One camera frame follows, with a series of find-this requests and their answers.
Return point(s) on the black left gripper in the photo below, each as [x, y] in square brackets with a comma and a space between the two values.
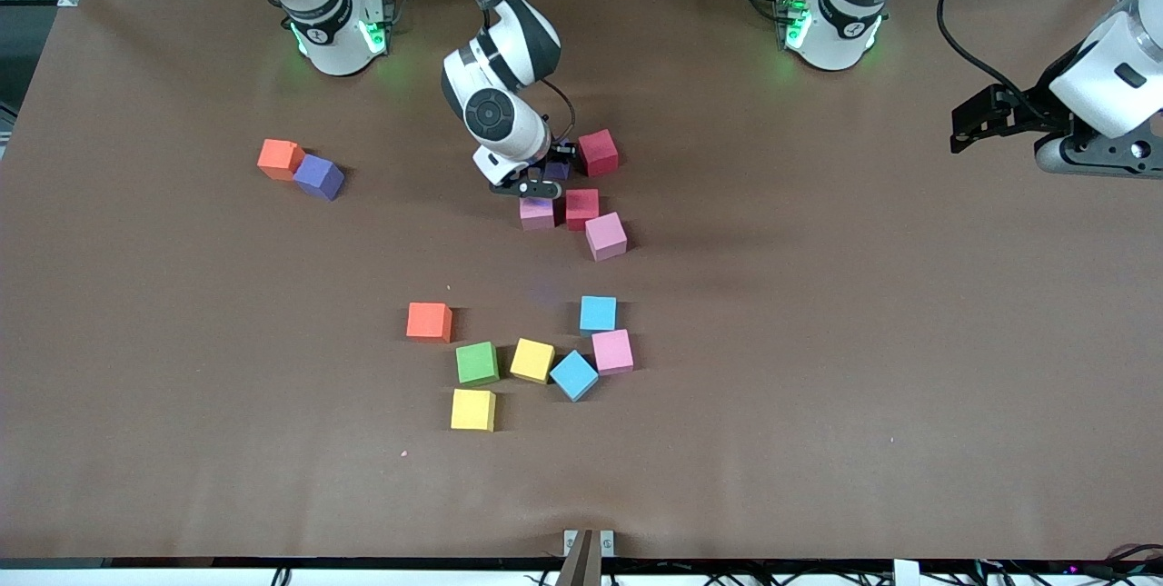
[1033, 105]

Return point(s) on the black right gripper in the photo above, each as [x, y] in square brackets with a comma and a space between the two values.
[561, 153]

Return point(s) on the purple foam block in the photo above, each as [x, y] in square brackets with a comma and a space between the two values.
[318, 175]
[557, 171]

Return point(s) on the red foam block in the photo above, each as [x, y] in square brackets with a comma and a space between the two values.
[598, 153]
[582, 207]

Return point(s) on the pink foam block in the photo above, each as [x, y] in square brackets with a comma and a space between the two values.
[612, 351]
[606, 235]
[536, 215]

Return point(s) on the orange foam block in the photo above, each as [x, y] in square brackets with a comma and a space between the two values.
[428, 320]
[278, 157]

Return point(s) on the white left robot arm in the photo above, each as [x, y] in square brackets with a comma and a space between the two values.
[836, 32]

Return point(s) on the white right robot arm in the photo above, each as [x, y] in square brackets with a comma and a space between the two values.
[491, 114]

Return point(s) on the blue foam block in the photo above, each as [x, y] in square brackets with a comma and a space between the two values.
[574, 374]
[598, 312]

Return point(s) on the yellow foam block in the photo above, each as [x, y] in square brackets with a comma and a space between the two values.
[472, 408]
[532, 359]

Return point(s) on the green foam block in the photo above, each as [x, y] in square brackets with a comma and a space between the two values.
[476, 362]

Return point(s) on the brown paper table cover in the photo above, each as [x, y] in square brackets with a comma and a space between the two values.
[818, 441]

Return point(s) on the small metal bracket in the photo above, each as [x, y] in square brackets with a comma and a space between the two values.
[607, 542]

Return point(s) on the brown wedge post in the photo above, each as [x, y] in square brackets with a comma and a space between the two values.
[579, 563]

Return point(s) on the white edge bracket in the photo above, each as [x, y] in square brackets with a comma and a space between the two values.
[906, 572]

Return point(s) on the white table edge rail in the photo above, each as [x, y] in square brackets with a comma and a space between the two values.
[182, 579]

